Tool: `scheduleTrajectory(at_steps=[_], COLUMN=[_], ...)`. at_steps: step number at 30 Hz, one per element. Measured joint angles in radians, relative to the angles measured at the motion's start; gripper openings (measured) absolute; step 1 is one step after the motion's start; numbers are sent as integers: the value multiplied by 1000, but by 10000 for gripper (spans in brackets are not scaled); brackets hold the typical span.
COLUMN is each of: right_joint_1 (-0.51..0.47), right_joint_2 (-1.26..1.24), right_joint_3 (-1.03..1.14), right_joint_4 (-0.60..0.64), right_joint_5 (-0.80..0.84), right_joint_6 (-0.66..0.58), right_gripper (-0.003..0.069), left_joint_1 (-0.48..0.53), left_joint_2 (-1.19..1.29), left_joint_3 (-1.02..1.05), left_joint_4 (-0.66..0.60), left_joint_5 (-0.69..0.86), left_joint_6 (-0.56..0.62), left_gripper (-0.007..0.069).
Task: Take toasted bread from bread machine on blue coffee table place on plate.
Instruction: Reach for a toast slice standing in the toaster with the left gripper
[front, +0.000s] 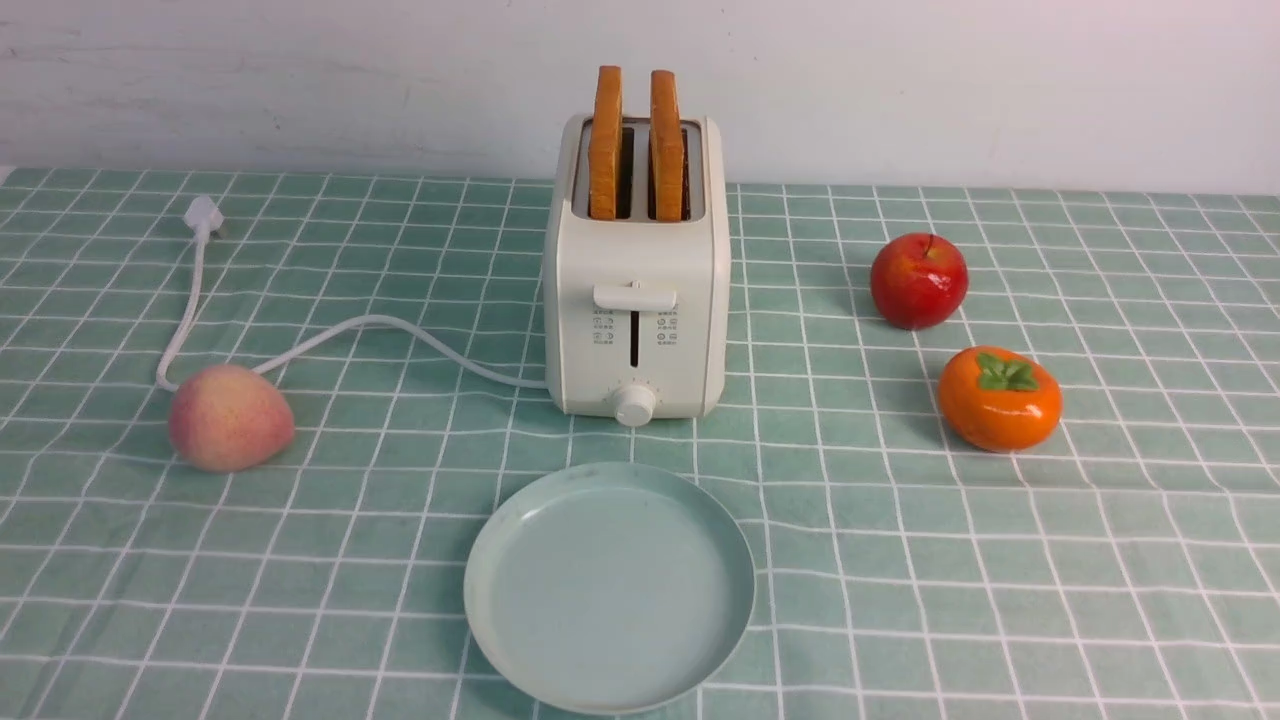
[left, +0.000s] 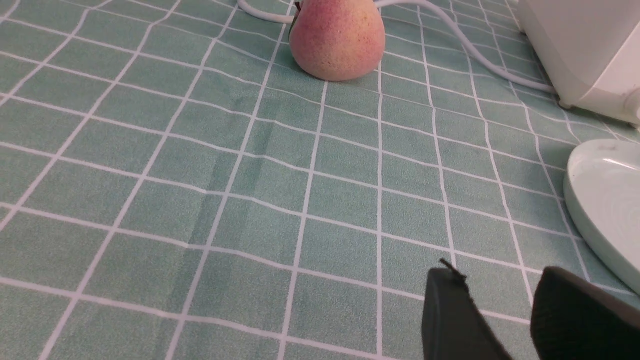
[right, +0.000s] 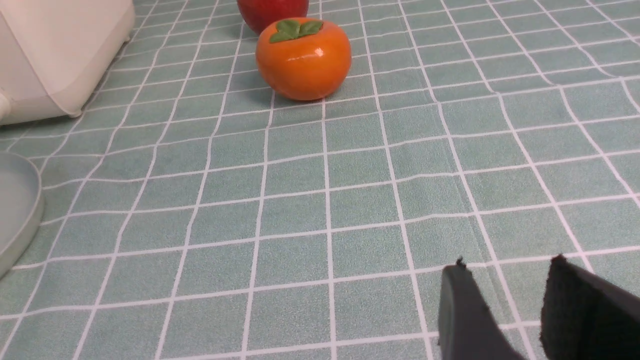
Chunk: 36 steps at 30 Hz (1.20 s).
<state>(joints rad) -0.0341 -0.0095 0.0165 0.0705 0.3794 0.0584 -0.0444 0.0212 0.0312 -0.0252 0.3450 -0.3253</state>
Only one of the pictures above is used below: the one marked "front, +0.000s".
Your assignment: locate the toast slice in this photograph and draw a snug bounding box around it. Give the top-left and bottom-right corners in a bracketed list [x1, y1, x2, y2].
[588, 65, 623, 222]
[649, 69, 685, 222]

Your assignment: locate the white two-slot toaster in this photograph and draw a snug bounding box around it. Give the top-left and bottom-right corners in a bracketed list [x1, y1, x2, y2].
[541, 114, 732, 427]

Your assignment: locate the light green round plate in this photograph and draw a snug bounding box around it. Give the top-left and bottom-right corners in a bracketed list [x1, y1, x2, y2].
[462, 461, 756, 716]

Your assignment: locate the red apple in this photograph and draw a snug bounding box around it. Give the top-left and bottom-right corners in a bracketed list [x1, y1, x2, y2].
[869, 232, 969, 331]

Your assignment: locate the orange persimmon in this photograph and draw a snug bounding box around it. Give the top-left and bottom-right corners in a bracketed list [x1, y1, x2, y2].
[937, 346, 1064, 454]

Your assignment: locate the pink peach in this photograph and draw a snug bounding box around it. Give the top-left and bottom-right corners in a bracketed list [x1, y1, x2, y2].
[168, 364, 294, 474]

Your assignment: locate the green checkered tablecloth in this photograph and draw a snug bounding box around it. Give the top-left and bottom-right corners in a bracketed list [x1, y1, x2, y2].
[1, 168, 1279, 719]

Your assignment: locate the white power cable with plug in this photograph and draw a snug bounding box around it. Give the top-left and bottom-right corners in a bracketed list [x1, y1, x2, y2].
[155, 195, 549, 393]

